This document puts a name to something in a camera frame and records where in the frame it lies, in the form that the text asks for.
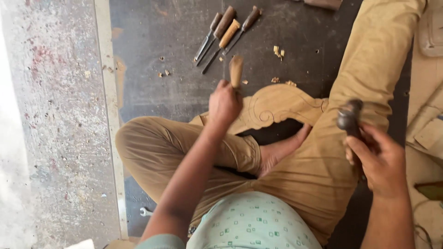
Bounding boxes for person's right hand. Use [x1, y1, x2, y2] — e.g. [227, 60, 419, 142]
[343, 122, 409, 200]

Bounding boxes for person's left hand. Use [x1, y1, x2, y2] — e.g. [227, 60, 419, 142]
[208, 80, 243, 127]

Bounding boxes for dark metal hammer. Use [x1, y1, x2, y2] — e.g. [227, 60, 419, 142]
[336, 99, 367, 180]

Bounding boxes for dark floor mat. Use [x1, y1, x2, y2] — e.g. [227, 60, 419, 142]
[109, 0, 413, 249]

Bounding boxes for carved wooden scroll panel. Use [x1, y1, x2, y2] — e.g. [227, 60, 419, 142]
[189, 84, 329, 135]

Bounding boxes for scattered wood chips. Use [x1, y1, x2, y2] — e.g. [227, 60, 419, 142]
[158, 45, 297, 87]

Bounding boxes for person's bare foot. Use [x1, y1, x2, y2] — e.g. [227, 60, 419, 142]
[256, 123, 313, 178]

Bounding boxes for person's khaki trousers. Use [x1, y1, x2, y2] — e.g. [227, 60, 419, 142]
[115, 0, 427, 246]

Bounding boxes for wooden block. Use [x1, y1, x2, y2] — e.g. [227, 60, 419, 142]
[304, 0, 343, 11]

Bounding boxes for person's patterned green shirt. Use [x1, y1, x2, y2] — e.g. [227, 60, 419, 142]
[135, 191, 323, 249]

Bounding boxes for pile of pale wood pieces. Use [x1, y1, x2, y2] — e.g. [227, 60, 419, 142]
[406, 0, 443, 249]

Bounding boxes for light wooden-handled chisel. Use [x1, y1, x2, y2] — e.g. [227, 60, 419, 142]
[201, 19, 241, 74]

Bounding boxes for small dark-handled chisel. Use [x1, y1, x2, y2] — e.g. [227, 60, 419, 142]
[193, 12, 223, 63]

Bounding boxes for large dark-handled chisel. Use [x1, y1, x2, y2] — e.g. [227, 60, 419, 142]
[196, 6, 237, 67]

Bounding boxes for slim dark-handled chisel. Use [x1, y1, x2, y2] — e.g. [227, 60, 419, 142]
[222, 6, 263, 56]

